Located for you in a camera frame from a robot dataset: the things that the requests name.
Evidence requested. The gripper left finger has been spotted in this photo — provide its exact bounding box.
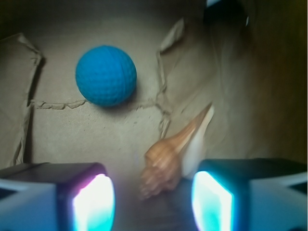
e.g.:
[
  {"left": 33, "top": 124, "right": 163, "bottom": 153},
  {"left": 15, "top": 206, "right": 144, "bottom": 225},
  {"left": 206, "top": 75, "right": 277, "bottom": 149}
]
[{"left": 0, "top": 162, "right": 116, "bottom": 231}]

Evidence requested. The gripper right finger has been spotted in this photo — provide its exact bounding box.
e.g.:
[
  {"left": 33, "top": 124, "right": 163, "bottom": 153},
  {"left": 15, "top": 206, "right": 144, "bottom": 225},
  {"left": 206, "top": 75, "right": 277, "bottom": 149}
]
[{"left": 191, "top": 158, "right": 308, "bottom": 231}]

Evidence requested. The orange spiral seashell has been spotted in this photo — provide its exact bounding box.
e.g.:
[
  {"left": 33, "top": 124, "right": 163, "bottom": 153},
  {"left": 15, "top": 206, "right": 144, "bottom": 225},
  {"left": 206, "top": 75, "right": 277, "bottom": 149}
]
[{"left": 140, "top": 103, "right": 215, "bottom": 200}]

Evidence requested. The blue foam golf ball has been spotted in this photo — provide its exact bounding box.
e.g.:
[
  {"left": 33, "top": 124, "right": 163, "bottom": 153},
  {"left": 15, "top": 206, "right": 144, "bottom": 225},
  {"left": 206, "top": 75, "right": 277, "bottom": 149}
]
[{"left": 75, "top": 45, "right": 137, "bottom": 107}]

